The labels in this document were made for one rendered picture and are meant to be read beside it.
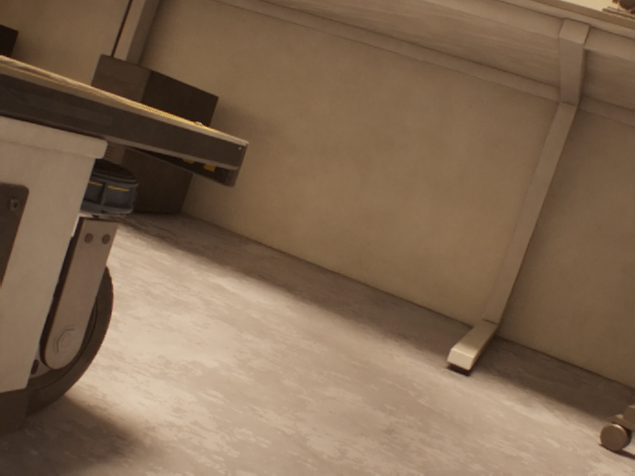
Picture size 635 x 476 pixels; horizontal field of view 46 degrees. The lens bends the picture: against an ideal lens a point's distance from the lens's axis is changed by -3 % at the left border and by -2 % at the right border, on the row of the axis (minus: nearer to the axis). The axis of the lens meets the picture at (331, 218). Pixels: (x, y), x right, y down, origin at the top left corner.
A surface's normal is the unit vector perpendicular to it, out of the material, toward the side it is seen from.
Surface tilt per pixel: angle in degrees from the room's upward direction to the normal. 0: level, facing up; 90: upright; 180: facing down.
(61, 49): 90
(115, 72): 90
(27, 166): 90
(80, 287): 90
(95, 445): 0
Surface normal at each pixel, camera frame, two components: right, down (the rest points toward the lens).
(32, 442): 0.32, -0.94
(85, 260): 0.86, 0.33
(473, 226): -0.29, -0.03
